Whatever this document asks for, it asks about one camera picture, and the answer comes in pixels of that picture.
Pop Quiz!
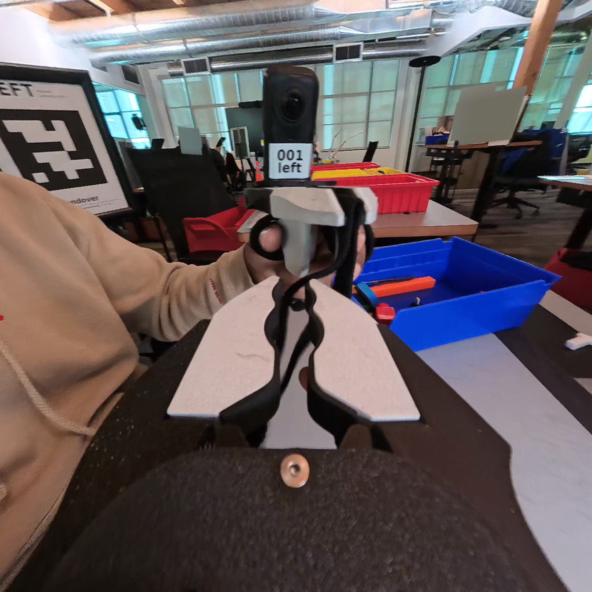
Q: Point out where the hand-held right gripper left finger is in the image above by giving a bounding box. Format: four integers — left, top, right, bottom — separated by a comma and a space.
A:
166, 276, 284, 424

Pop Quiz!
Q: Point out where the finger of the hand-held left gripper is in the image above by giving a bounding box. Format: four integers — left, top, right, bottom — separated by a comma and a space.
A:
349, 187, 379, 218
269, 187, 347, 227

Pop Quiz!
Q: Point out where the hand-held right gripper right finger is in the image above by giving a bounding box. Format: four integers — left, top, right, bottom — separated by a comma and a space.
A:
306, 280, 421, 422

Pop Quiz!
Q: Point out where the black strap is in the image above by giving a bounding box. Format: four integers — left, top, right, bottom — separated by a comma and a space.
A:
277, 187, 368, 394

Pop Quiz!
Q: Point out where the blue plastic bin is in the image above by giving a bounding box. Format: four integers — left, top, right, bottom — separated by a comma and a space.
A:
351, 237, 561, 352

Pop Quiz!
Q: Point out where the person's left forearm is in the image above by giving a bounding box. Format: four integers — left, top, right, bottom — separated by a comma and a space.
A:
139, 245, 257, 343

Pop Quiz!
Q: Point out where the person's left hand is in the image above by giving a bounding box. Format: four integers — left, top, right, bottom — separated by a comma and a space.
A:
244, 224, 373, 301

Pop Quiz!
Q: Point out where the large red ribbed bin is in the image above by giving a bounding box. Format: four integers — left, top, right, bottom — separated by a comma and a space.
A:
319, 173, 440, 215

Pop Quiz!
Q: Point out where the yellow bin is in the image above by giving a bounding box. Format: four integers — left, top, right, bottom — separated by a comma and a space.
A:
312, 167, 408, 181

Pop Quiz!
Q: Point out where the wooden table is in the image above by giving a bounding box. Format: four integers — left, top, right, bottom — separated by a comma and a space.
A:
237, 199, 479, 242

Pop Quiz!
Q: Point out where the orange block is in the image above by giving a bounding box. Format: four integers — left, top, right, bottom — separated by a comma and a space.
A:
370, 276, 436, 298

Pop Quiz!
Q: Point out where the small red bin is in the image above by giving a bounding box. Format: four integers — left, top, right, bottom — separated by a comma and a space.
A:
183, 207, 255, 254

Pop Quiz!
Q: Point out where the black floor lamp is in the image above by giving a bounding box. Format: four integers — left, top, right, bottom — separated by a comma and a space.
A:
404, 55, 443, 173

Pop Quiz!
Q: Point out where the blue office chair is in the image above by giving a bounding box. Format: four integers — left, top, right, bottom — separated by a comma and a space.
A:
490, 129, 569, 219

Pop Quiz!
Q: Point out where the person's beige hoodie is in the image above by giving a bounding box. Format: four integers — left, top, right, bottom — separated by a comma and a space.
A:
0, 171, 160, 590

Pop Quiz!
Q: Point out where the red bag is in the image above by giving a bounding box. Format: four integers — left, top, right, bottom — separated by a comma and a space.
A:
545, 247, 592, 311

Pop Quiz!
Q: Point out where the framed marker poster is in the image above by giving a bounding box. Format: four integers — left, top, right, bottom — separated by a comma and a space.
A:
0, 62, 135, 218

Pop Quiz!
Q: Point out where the wooden post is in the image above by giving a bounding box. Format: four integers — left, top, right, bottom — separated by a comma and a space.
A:
511, 0, 566, 96

